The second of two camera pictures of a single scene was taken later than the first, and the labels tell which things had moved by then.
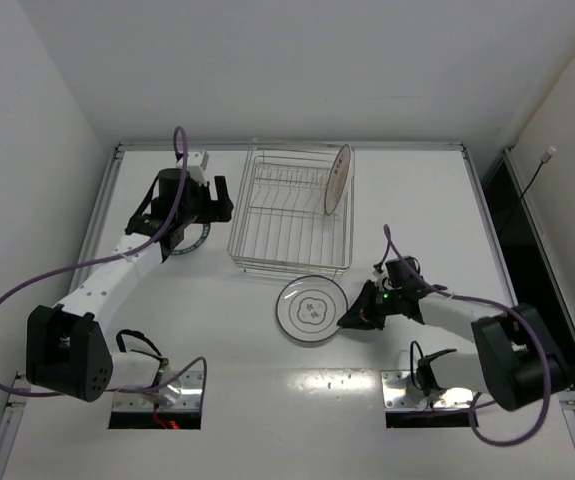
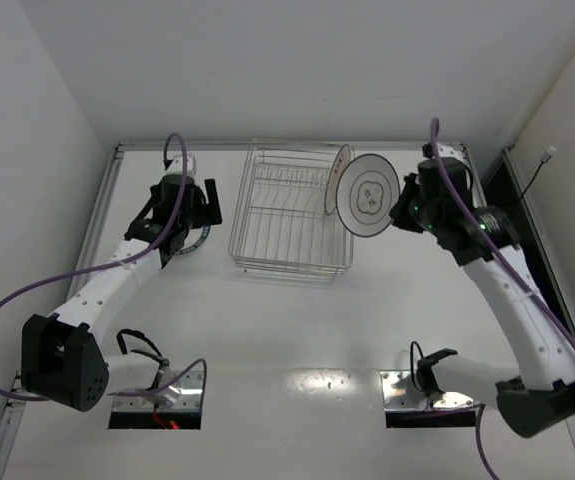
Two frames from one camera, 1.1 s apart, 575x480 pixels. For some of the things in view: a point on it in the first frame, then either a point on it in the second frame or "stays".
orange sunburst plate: [337, 180] stays
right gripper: [374, 306] to [406, 209]
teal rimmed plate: [194, 235] stays
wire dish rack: [281, 225] stays
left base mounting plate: [183, 393] stays
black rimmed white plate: [309, 308] to [366, 193]
